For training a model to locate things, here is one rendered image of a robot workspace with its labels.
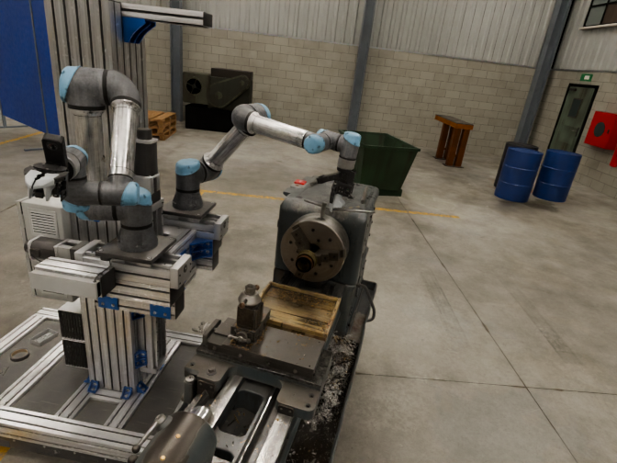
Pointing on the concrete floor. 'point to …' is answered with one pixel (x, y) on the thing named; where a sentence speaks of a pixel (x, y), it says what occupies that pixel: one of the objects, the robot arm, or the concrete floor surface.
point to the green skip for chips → (383, 162)
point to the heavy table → (453, 140)
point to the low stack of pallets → (161, 127)
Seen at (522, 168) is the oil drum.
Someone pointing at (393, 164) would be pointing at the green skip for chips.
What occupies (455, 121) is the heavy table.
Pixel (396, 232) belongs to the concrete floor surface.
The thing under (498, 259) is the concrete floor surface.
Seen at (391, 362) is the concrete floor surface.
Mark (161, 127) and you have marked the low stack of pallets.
